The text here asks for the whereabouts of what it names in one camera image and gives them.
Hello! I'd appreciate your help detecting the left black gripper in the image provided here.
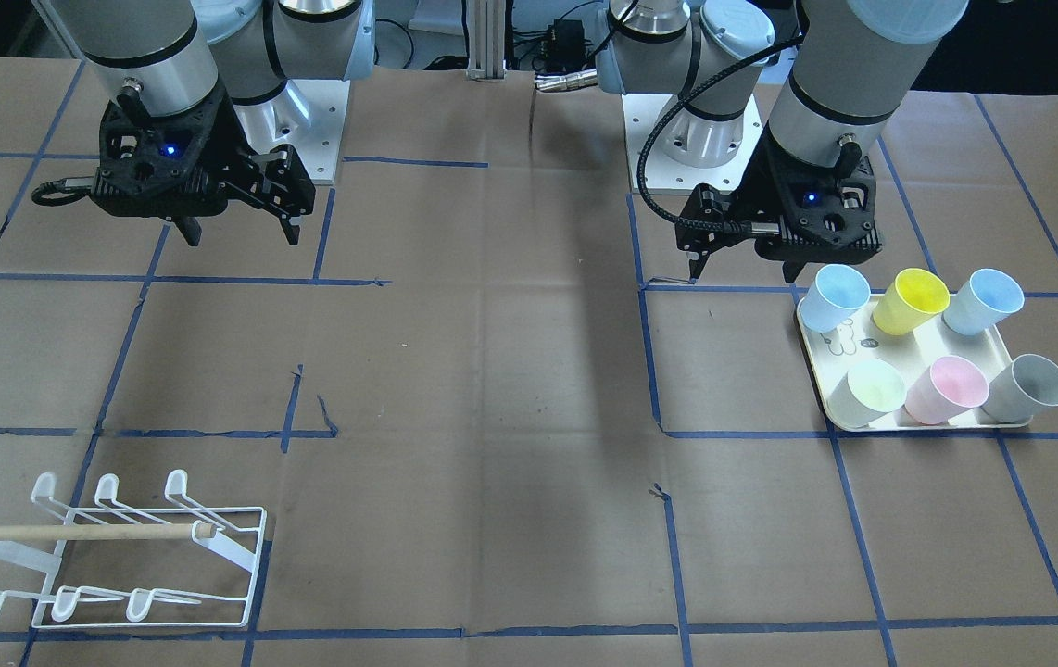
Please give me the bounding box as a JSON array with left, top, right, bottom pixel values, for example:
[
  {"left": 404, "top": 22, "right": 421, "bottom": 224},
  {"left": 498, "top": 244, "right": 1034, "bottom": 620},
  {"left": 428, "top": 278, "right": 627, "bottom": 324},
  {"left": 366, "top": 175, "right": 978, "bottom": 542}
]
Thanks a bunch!
[{"left": 674, "top": 130, "right": 882, "bottom": 284}]

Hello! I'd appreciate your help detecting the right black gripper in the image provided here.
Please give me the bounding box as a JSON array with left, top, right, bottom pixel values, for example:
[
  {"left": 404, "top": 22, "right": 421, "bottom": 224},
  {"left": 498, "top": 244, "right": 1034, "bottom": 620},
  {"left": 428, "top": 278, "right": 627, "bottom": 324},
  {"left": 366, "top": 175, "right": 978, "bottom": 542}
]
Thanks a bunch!
[{"left": 90, "top": 85, "right": 316, "bottom": 246}]

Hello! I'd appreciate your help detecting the light blue cup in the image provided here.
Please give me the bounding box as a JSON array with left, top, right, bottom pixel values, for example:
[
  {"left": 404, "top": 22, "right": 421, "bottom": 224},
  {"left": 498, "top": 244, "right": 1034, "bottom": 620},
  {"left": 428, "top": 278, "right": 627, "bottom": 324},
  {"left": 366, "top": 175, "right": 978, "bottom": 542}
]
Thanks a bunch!
[{"left": 799, "top": 263, "right": 871, "bottom": 334}]

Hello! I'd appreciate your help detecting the white cup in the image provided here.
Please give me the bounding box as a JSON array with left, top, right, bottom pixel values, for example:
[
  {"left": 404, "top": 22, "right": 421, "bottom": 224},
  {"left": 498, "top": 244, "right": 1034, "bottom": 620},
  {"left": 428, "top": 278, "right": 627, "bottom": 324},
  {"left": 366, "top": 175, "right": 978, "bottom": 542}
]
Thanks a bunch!
[{"left": 829, "top": 359, "right": 907, "bottom": 428}]

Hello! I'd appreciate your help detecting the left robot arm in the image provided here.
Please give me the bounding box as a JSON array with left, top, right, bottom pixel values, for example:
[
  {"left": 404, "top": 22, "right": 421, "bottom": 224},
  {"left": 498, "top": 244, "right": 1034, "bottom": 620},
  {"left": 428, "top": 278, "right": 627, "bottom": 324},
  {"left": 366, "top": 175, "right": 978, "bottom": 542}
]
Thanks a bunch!
[{"left": 589, "top": 1, "right": 968, "bottom": 283}]

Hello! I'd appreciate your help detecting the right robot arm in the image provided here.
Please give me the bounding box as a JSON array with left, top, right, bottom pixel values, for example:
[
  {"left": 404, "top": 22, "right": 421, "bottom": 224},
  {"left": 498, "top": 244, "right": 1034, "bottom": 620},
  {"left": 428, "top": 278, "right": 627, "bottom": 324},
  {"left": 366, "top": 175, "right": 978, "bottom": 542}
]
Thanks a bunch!
[{"left": 31, "top": 1, "right": 375, "bottom": 246}]

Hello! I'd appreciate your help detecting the yellow cup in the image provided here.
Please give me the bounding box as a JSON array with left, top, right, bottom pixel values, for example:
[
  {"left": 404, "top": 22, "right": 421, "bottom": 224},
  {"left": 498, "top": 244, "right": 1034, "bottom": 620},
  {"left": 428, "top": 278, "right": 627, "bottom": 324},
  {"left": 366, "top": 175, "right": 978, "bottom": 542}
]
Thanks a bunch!
[{"left": 872, "top": 269, "right": 950, "bottom": 336}]

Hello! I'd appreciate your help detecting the pink cup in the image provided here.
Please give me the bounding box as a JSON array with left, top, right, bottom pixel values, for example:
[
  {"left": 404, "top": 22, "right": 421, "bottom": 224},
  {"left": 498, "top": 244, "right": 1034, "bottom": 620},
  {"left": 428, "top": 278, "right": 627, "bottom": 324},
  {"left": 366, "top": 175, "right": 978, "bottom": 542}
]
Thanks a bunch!
[{"left": 902, "top": 355, "right": 989, "bottom": 425}]

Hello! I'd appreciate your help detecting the grey cup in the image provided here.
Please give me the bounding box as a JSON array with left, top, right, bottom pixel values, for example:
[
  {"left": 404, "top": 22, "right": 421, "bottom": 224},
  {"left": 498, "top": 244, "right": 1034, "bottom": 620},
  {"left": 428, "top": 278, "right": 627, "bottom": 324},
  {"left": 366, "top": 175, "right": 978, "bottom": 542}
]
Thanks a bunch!
[{"left": 981, "top": 354, "right": 1058, "bottom": 422}]

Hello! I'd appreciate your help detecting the cream plastic tray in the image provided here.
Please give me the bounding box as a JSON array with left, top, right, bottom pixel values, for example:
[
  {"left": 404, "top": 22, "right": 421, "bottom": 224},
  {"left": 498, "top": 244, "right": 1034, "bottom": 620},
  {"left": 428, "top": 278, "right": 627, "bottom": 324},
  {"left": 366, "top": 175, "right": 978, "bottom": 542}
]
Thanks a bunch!
[{"left": 795, "top": 295, "right": 1034, "bottom": 434}]

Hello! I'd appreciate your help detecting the black power box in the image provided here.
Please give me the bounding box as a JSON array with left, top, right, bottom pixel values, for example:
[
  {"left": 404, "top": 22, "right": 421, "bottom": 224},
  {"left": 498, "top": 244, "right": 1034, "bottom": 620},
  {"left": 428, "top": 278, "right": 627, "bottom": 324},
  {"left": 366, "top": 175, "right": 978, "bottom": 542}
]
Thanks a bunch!
[{"left": 539, "top": 19, "right": 586, "bottom": 73}]

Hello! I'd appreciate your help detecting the black braided cable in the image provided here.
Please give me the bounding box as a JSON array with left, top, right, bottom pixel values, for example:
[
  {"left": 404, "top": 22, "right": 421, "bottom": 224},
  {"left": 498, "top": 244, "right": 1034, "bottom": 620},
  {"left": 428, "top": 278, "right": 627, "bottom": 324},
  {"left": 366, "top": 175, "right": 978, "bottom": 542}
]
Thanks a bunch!
[{"left": 636, "top": 35, "right": 803, "bottom": 233}]

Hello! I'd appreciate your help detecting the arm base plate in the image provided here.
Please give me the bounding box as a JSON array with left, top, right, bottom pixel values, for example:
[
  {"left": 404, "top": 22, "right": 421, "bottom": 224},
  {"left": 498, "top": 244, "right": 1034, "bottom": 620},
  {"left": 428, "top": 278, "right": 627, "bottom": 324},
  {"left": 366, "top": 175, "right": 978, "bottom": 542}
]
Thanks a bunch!
[
  {"left": 235, "top": 80, "right": 350, "bottom": 185},
  {"left": 622, "top": 94, "right": 762, "bottom": 195}
]

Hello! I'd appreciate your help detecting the aluminium frame post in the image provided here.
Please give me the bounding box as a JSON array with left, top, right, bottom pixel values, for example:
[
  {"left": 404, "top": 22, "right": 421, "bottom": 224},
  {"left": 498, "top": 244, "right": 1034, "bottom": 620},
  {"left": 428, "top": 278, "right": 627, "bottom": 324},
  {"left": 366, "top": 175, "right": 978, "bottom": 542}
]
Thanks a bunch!
[{"left": 462, "top": 0, "right": 511, "bottom": 82}]

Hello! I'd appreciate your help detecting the white wire cup rack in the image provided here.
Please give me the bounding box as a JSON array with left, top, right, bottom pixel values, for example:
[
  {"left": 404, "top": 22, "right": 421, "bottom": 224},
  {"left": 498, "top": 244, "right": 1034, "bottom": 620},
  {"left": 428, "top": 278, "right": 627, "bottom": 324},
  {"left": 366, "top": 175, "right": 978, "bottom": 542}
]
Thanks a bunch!
[{"left": 0, "top": 469, "right": 268, "bottom": 632}]

